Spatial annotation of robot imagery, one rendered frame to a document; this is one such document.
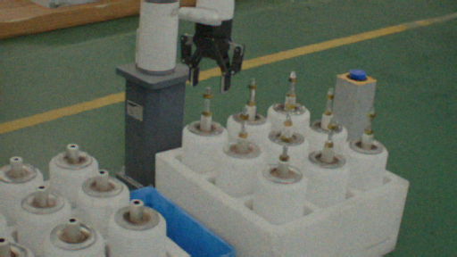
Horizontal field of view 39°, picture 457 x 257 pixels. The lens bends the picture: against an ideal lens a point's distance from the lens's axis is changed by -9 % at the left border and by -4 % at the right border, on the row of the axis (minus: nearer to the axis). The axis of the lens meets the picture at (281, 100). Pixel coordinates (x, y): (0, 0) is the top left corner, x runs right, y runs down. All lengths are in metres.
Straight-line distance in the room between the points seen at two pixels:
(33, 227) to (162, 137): 0.60
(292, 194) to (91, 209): 0.37
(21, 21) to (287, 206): 1.96
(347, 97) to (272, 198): 0.47
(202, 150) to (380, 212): 0.39
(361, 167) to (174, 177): 0.39
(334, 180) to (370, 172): 0.12
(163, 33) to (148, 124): 0.22
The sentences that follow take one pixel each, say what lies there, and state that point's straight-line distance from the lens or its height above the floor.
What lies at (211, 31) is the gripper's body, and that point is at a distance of 1.33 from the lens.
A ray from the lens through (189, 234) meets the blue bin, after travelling 1.38.
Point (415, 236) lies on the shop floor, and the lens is 1.63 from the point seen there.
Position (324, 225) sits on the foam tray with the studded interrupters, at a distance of 1.30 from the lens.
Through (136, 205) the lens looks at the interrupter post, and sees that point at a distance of 1.08.
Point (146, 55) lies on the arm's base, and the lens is 1.58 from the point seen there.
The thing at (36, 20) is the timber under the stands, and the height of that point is 0.06.
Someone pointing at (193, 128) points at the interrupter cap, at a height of 0.25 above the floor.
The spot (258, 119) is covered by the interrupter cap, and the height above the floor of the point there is 0.25.
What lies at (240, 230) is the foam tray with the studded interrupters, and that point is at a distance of 1.29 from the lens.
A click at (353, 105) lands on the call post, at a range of 1.62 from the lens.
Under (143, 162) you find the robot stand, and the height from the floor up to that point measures 0.09.
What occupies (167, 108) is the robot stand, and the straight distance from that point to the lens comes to 1.60.
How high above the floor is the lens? 0.82
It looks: 21 degrees down
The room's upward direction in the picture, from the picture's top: 6 degrees clockwise
